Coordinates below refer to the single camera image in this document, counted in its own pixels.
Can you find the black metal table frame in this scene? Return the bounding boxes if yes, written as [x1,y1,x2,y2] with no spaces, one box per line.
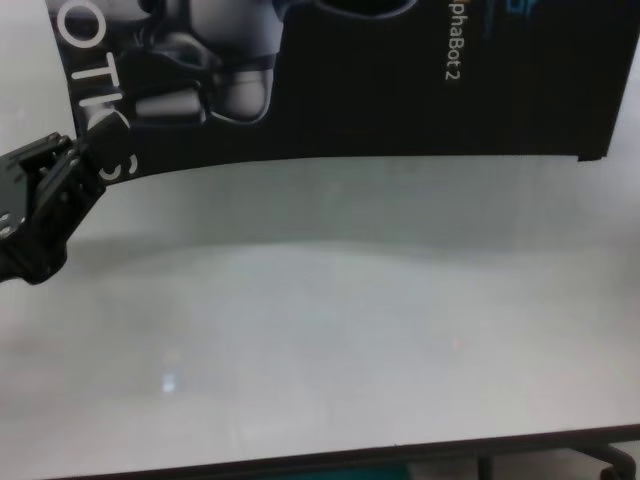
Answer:
[49,427,640,480]

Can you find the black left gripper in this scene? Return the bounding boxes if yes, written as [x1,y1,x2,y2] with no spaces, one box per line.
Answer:
[0,121,132,286]

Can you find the black robot poster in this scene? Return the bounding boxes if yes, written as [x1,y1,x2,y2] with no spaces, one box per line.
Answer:
[44,0,632,182]

